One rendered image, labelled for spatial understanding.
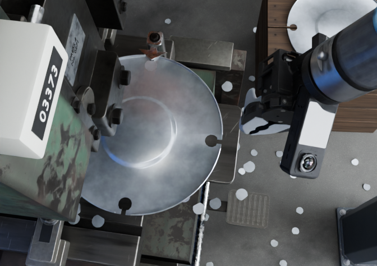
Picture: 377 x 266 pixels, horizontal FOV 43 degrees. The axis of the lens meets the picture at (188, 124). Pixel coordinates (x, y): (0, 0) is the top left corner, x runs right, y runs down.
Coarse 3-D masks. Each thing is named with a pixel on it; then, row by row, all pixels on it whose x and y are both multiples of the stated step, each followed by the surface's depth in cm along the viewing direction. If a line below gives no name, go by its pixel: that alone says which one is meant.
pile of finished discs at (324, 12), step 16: (304, 0) 140; (320, 0) 140; (336, 0) 140; (352, 0) 140; (368, 0) 140; (288, 16) 138; (304, 16) 139; (320, 16) 138; (336, 16) 138; (352, 16) 138; (288, 32) 137; (304, 32) 137; (320, 32) 136; (336, 32) 136; (304, 48) 135
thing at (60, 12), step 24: (0, 0) 47; (24, 0) 47; (48, 0) 48; (72, 0) 55; (48, 24) 48; (72, 24) 55; (72, 48) 56; (96, 48) 67; (72, 72) 57; (96, 72) 66; (120, 72) 68; (96, 96) 65; (120, 96) 71; (96, 120) 64; (120, 120) 67
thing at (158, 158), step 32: (128, 64) 88; (160, 64) 87; (128, 96) 85; (160, 96) 85; (192, 96) 85; (128, 128) 83; (160, 128) 83; (192, 128) 83; (96, 160) 82; (128, 160) 81; (160, 160) 81; (192, 160) 81; (96, 192) 80; (128, 192) 80; (160, 192) 80; (192, 192) 79
